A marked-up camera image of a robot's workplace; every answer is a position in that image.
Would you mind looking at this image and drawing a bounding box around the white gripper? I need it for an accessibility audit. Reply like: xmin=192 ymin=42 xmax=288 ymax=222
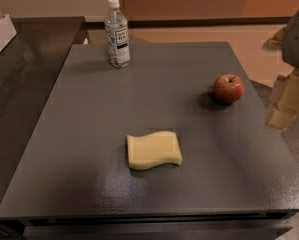
xmin=266 ymin=10 xmax=299 ymax=130

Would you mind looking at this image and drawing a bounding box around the clear plastic water bottle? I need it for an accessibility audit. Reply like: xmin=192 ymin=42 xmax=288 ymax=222
xmin=104 ymin=0 xmax=131 ymax=68

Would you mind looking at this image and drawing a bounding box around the red apple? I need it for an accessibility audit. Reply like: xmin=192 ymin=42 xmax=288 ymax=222
xmin=213 ymin=74 xmax=245 ymax=104

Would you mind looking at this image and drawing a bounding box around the yellow wavy sponge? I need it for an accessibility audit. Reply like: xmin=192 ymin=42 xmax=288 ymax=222
xmin=127 ymin=131 xmax=182 ymax=170

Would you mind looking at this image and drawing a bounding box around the dark side table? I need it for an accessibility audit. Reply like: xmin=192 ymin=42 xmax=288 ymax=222
xmin=0 ymin=17 xmax=85 ymax=204

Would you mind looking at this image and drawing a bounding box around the white box on side table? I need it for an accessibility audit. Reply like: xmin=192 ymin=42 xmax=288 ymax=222
xmin=0 ymin=14 xmax=17 ymax=53

